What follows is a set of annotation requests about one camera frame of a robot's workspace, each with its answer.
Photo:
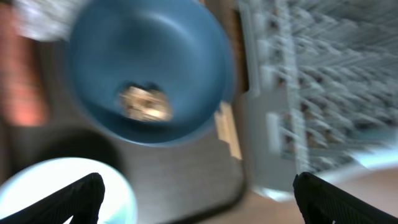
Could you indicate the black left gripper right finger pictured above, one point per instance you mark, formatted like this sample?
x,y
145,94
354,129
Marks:
x,y
323,203

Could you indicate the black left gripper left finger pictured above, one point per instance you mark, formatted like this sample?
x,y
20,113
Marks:
x,y
79,202

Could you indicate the light blue bowl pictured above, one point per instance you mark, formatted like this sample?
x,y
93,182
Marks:
x,y
44,178

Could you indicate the dark blue plate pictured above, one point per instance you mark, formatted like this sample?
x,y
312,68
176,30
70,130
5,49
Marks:
x,y
176,46

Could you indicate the grey plastic dishwasher rack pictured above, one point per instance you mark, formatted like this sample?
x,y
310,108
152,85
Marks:
x,y
322,90

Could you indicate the brown serving tray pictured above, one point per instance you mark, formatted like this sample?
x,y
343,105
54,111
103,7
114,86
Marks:
x,y
172,184

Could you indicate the orange carrot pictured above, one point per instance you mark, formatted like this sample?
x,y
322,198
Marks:
x,y
22,98

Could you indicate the wooden chopstick right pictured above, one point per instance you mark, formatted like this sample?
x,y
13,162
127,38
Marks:
x,y
226,129

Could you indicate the yellow green snack wrapper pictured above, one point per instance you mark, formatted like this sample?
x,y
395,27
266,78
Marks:
x,y
47,20

